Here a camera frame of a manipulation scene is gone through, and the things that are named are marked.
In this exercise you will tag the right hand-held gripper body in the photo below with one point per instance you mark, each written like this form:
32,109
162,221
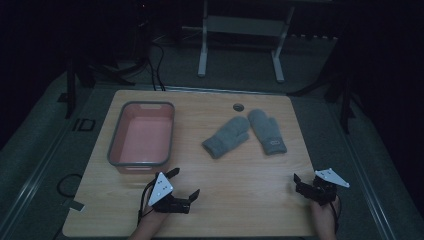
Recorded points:
325,188

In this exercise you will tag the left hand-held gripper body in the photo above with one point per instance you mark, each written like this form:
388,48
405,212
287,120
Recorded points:
160,190

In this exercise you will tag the pink basin with grey rim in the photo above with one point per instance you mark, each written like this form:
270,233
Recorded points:
145,140

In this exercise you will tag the grey mitten with label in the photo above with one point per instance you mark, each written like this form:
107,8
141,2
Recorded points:
266,131

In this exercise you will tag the plain grey mitten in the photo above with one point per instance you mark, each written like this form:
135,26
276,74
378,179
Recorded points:
226,136

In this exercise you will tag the person's right hand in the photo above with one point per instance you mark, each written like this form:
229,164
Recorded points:
323,213

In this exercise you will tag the person's left hand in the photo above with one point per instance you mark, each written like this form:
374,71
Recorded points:
151,216

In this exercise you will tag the grey tape piece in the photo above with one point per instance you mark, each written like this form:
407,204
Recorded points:
76,205

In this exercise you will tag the black metal stand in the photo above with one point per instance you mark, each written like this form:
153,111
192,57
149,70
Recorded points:
345,96
70,90

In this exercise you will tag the white metal desk frame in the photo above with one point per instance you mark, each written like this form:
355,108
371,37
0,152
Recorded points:
246,26

